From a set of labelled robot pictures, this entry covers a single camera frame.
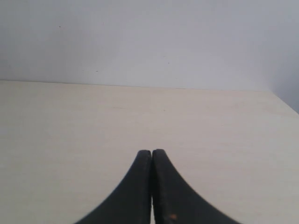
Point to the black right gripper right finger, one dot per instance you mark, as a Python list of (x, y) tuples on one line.
[(174, 201)]

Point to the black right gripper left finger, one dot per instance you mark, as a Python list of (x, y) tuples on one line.
[(130, 201)]

